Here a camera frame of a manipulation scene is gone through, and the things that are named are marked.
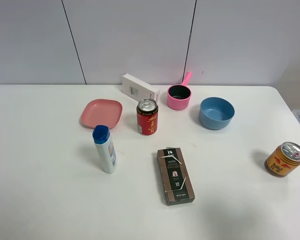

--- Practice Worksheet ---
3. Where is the red herbal tea can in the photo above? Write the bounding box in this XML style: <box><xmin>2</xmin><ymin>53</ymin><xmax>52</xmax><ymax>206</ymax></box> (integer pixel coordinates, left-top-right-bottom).
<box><xmin>136</xmin><ymin>98</ymin><xmax>159</xmax><ymax>136</ymax></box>

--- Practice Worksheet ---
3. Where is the white carton box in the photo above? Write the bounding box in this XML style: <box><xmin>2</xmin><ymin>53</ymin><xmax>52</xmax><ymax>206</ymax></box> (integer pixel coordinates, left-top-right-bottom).
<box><xmin>121</xmin><ymin>73</ymin><xmax>160</xmax><ymax>102</ymax></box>

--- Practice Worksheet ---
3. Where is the white bottle blue cap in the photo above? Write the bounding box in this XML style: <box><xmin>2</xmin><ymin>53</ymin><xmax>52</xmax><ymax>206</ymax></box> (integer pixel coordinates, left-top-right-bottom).
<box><xmin>92</xmin><ymin>125</ymin><xmax>117</xmax><ymax>174</ymax></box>

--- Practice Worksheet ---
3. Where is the pink square plate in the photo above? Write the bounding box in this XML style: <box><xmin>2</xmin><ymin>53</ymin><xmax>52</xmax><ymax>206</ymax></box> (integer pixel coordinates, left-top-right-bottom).
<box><xmin>79</xmin><ymin>99</ymin><xmax>123</xmax><ymax>129</ymax></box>

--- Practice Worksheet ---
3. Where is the blue bowl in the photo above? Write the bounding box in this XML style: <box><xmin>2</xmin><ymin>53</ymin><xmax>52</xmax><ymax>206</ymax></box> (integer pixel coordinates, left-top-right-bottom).
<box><xmin>199</xmin><ymin>97</ymin><xmax>235</xmax><ymax>130</ymax></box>

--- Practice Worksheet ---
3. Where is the brown coffee capsule box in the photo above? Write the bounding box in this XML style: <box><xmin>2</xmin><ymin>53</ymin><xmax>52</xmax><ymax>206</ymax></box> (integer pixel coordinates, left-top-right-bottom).
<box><xmin>157</xmin><ymin>147</ymin><xmax>195</xmax><ymax>206</ymax></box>

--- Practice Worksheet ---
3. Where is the gold energy drink can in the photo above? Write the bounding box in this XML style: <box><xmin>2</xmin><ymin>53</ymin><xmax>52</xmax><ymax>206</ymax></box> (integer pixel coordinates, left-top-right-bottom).
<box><xmin>264</xmin><ymin>141</ymin><xmax>300</xmax><ymax>178</ymax></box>

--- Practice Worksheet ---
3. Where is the pink saucepan with handle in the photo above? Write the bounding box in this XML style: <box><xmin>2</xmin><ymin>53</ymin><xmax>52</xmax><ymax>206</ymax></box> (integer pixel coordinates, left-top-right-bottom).
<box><xmin>167</xmin><ymin>72</ymin><xmax>192</xmax><ymax>111</ymax></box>

